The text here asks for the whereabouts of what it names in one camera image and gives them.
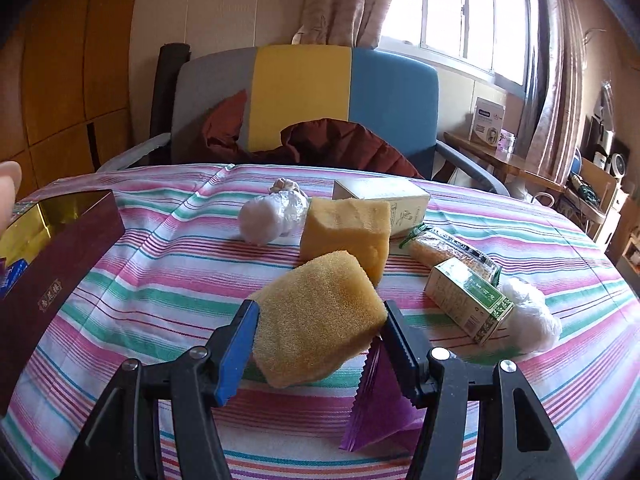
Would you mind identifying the small green carton box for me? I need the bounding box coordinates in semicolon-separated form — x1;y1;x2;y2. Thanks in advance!
424;257;516;347

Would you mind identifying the blue packet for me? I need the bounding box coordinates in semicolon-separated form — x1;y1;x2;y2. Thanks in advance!
0;255;31;301

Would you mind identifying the open cardboard box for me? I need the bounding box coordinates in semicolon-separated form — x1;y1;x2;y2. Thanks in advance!
565;157;626;241

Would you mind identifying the wooden wardrobe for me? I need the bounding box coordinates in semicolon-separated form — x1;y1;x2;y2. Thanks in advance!
0;0;143;201

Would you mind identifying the cream carton box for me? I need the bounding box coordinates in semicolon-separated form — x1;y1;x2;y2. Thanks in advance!
332;178;432;238

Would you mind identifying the window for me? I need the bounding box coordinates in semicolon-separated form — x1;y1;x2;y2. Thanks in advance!
377;0;538;96

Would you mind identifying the blocky yellow sponge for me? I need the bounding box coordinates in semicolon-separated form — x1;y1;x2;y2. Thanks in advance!
299;197;392;288

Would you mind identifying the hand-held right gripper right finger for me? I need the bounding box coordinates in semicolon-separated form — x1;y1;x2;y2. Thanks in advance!
382;299;581;480

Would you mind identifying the dark red gift box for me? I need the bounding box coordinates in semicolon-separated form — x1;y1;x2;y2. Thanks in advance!
0;190;126;416

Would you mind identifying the wooden side table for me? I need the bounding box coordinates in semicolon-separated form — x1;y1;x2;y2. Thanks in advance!
442;131;566;201

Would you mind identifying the white and blue carton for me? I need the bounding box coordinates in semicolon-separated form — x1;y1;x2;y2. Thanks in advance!
469;96;507;153

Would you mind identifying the striped tablecloth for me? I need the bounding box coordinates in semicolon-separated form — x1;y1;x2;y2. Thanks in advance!
0;162;640;480

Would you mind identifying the green-edged clear snack packet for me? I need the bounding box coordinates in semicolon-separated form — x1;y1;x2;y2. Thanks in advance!
398;224;502;286

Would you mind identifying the cream knotted cloth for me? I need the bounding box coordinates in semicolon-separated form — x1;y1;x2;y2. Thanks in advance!
267;178;303;198

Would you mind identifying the white plastic bag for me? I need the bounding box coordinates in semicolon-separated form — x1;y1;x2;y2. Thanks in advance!
492;276;563;356
237;191;311;246

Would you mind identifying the beige patterned curtain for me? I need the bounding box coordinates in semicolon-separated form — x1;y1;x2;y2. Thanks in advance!
292;0;403;51

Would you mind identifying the dark red padded jacket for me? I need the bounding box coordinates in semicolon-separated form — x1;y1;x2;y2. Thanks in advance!
200;89;426;181

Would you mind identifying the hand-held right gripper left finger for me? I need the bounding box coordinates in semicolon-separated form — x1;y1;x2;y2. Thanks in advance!
60;299;261;480

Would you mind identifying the large rounded yellow sponge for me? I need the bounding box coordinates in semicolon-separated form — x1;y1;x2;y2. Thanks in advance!
248;250;390;389

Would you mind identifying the grey yellow blue armchair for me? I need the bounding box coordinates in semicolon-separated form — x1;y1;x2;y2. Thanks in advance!
97;45;511;196

